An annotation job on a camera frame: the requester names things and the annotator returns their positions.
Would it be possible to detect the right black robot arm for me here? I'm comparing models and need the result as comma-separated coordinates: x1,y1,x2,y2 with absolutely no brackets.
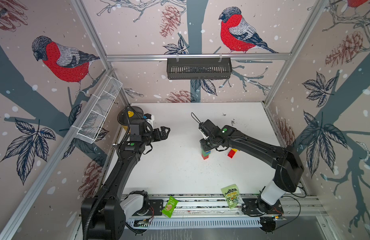
199,120,304,217

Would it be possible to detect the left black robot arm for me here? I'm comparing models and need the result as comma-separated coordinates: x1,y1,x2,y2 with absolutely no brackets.
81,119,170,240

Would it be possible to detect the yellow pot with black lid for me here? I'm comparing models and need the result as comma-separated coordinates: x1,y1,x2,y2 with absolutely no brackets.
117,107,144,130

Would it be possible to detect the large green snack bag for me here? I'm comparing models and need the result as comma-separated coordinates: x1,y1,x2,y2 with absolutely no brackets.
221,184,243,209

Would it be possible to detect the small green snack packet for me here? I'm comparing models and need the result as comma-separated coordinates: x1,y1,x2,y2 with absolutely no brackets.
161,196,179,218

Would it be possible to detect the white wire mesh basket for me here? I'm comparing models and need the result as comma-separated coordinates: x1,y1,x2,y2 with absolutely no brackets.
75,75,123,144

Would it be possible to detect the black hanging wire basket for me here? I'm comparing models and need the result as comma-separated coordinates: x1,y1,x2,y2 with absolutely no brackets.
166,58,233,80

